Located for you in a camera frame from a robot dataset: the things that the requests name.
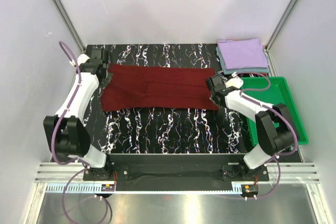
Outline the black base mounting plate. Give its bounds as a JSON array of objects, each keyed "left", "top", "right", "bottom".
[{"left": 83, "top": 154, "right": 269, "bottom": 189}]

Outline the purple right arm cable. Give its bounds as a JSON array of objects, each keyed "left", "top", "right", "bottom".
[{"left": 230, "top": 71, "right": 300, "bottom": 200}]

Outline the aluminium front rail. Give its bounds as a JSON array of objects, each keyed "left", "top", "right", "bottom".
[{"left": 34, "top": 163, "right": 320, "bottom": 184}]

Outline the green plastic tray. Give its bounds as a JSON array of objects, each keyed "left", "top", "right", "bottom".
[{"left": 242, "top": 77, "right": 309, "bottom": 145}]

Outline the dark red t shirt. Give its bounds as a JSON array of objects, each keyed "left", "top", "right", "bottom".
[{"left": 101, "top": 64, "right": 218, "bottom": 112}]

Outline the folded lavender t shirt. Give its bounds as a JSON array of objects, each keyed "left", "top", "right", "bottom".
[{"left": 217, "top": 38, "right": 268, "bottom": 70}]

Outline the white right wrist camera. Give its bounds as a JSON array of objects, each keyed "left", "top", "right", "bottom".
[{"left": 225, "top": 76, "right": 244, "bottom": 89}]

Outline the white slotted cable duct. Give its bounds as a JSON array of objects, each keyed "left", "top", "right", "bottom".
[{"left": 46, "top": 183, "right": 243, "bottom": 195}]

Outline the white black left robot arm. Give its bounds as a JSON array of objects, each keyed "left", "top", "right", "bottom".
[{"left": 43, "top": 42, "right": 113, "bottom": 180}]

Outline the left aluminium frame post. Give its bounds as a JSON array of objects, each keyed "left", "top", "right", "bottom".
[{"left": 51, "top": 0, "right": 86, "bottom": 52}]

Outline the aluminium frame post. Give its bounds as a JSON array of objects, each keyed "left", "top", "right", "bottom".
[
  {"left": 51, "top": 0, "right": 86, "bottom": 52},
  {"left": 266, "top": 0, "right": 299, "bottom": 51}
]

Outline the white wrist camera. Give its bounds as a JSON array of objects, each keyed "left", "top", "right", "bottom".
[
  {"left": 69, "top": 54, "right": 90, "bottom": 67},
  {"left": 225, "top": 76, "right": 244, "bottom": 89}
]

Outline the folded grey blue t shirt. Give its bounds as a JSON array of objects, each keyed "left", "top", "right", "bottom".
[{"left": 216, "top": 47, "right": 270, "bottom": 75}]

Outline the right aluminium frame post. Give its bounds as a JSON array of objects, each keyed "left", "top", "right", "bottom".
[{"left": 266, "top": 0, "right": 299, "bottom": 51}]

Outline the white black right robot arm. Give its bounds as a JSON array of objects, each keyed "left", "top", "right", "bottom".
[{"left": 206, "top": 73, "right": 299, "bottom": 180}]

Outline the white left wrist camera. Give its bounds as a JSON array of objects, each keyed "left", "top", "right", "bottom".
[{"left": 69, "top": 54, "right": 90, "bottom": 67}]

